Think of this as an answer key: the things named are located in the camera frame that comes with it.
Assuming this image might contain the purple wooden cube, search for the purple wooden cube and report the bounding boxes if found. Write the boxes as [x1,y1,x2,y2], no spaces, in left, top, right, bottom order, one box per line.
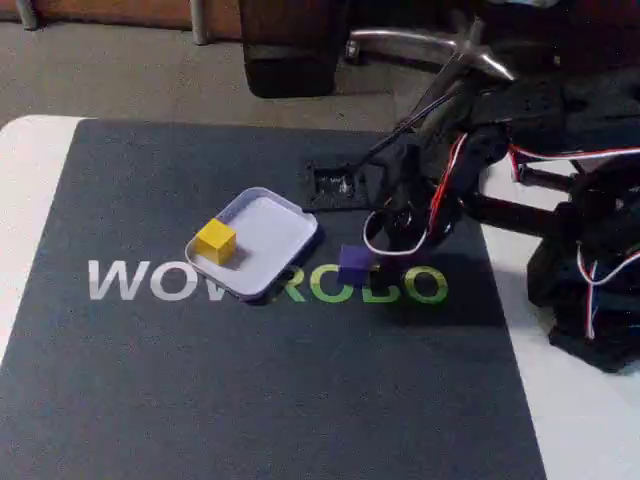
[337,244,375,285]

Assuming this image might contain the yellow wooden cube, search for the yellow wooden cube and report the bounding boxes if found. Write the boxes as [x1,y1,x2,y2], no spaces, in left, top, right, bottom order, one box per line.
[194,217,238,265]

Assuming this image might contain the white rectangular metal tray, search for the white rectangular metal tray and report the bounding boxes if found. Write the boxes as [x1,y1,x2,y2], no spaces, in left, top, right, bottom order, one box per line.
[184,186,320,305]

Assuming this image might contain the chrome office chair base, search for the chrome office chair base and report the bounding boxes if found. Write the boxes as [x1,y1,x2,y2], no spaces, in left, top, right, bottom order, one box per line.
[344,13,517,135]

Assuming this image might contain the dark brown cabinet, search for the dark brown cabinet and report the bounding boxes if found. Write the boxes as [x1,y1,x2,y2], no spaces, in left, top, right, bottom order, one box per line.
[238,0,351,99]

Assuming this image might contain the black WOWROBO desk mat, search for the black WOWROBO desk mat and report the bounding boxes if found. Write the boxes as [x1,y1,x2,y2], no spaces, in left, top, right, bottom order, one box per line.
[0,118,549,480]

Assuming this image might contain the grey metal furniture leg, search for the grey metal furniture leg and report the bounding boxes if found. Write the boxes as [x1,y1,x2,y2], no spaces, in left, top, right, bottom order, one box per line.
[191,0,212,48]
[13,0,40,32]

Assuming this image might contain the brown wooden furniture panel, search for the brown wooden furniture panel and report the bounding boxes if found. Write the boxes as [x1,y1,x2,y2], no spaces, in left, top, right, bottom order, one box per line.
[0,0,242,44]

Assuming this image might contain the white wire loop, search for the white wire loop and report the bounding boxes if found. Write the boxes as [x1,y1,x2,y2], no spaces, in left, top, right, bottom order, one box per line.
[363,208,432,257]

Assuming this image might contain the red white servo wire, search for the red white servo wire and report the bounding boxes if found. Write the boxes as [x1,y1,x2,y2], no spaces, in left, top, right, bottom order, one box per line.
[428,131,470,237]

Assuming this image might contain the black camera cable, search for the black camera cable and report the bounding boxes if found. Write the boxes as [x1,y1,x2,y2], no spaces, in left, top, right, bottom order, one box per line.
[348,62,481,174]

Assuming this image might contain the black square camera board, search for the black square camera board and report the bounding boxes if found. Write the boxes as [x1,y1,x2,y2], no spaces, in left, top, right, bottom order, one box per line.
[298,158,380,213]

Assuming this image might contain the long red white wire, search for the long red white wire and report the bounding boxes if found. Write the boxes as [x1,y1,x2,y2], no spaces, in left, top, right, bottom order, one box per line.
[506,142,640,184]

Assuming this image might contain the white red base wires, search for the white red base wires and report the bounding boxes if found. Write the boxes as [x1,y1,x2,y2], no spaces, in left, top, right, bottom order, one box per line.
[574,243,640,340]

